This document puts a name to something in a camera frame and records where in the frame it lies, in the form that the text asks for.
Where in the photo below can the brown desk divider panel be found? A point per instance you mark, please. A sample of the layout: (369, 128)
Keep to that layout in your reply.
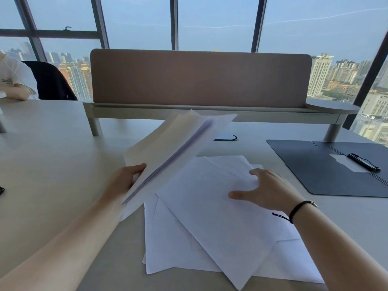
(200, 78)

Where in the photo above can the black folder clip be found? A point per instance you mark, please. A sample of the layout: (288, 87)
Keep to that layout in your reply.
(363, 162)

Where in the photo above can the person's right forearm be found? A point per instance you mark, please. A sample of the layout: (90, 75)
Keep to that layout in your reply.
(339, 245)

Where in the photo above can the person's right thumb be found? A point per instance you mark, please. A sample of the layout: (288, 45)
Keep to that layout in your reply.
(241, 195)

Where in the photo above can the person's left thumb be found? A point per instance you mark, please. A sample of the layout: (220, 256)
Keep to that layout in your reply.
(139, 169)

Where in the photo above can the stack of white papers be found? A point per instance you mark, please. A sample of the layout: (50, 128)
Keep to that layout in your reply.
(169, 142)

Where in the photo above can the person's left hand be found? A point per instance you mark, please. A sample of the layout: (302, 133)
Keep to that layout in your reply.
(121, 183)

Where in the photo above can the grey desk shelf frame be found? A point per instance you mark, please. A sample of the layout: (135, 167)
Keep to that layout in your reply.
(212, 113)

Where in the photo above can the person's left forearm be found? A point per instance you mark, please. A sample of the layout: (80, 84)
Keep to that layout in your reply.
(66, 248)

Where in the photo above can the person's right hand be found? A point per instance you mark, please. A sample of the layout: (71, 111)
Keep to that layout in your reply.
(272, 193)

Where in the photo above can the dark grey document folder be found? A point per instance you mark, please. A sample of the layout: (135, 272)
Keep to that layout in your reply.
(309, 166)

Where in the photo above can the dark grey window frame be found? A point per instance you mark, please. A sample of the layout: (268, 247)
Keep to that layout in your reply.
(173, 24)

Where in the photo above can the black office chair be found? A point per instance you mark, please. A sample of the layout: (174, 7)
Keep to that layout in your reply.
(50, 81)

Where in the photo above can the white paper sheet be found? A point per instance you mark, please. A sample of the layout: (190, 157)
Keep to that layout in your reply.
(230, 165)
(218, 221)
(169, 248)
(291, 263)

